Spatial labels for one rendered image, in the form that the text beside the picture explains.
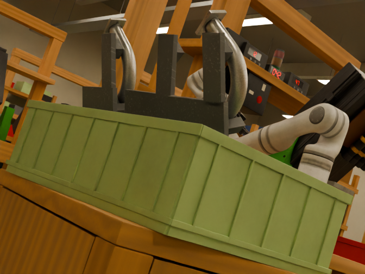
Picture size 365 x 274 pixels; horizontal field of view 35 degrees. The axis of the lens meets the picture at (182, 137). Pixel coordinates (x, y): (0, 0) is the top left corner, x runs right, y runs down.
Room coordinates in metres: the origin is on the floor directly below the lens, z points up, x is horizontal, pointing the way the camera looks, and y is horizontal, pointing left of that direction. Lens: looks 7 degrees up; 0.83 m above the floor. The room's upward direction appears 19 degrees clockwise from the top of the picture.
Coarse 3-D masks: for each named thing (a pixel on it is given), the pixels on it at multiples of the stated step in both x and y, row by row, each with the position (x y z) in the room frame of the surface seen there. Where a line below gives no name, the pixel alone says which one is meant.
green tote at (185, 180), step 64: (64, 128) 1.17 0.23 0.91; (128, 128) 1.00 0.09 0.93; (192, 128) 0.86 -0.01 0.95; (64, 192) 1.10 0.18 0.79; (128, 192) 0.95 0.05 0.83; (192, 192) 0.87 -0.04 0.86; (256, 192) 0.95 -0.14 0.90; (320, 192) 1.05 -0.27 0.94; (256, 256) 0.98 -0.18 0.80; (320, 256) 1.08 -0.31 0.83
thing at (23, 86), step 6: (12, 84) 11.17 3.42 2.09; (18, 84) 11.47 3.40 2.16; (24, 84) 11.29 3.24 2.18; (30, 84) 11.35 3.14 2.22; (18, 90) 11.38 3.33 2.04; (24, 90) 11.31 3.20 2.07; (54, 96) 11.62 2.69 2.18; (6, 102) 11.16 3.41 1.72; (54, 102) 11.64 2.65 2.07; (18, 108) 11.33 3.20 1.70; (18, 114) 11.36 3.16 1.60; (12, 132) 11.34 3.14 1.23; (6, 138) 11.21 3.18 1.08; (12, 138) 11.33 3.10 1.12; (0, 162) 11.24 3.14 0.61
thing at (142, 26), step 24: (144, 0) 2.23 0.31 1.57; (216, 0) 2.52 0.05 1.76; (240, 0) 2.52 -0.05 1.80; (144, 24) 2.23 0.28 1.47; (240, 24) 2.55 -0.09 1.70; (144, 48) 2.25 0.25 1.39; (120, 72) 2.23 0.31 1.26; (192, 72) 2.51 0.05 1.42; (336, 72) 3.19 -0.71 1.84; (192, 96) 2.48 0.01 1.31
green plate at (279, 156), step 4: (296, 140) 2.37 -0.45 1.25; (292, 144) 2.36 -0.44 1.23; (288, 148) 2.36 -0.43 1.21; (292, 148) 2.36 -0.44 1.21; (280, 152) 2.38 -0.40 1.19; (284, 152) 2.37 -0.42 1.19; (288, 152) 2.35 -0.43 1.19; (272, 156) 2.40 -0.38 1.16; (276, 156) 2.39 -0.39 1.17; (280, 156) 2.37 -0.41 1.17; (284, 156) 2.36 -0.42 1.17; (288, 156) 2.36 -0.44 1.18; (280, 160) 2.36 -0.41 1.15; (284, 160) 2.35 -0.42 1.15; (288, 160) 2.38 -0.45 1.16; (288, 164) 2.39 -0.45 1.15
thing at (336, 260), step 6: (336, 258) 1.57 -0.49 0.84; (342, 258) 1.59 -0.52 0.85; (330, 264) 1.56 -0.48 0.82; (336, 264) 1.58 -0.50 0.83; (342, 264) 1.60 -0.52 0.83; (348, 264) 1.62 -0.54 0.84; (354, 264) 1.64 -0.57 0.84; (360, 264) 1.66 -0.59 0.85; (336, 270) 1.59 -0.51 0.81; (342, 270) 1.60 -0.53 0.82; (348, 270) 1.63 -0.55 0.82; (354, 270) 1.65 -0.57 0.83; (360, 270) 1.67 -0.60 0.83
